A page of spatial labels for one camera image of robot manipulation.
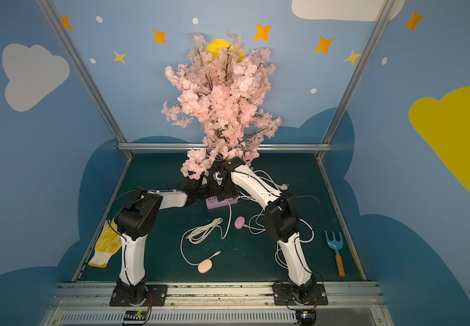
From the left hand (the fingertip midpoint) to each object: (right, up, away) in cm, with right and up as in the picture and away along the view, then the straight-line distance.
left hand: (221, 184), depth 102 cm
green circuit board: (-29, -46, -30) cm, 62 cm away
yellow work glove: (-48, -24, -16) cm, 56 cm away
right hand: (+3, -4, -11) cm, 12 cm away
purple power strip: (-4, -9, -4) cm, 11 cm away
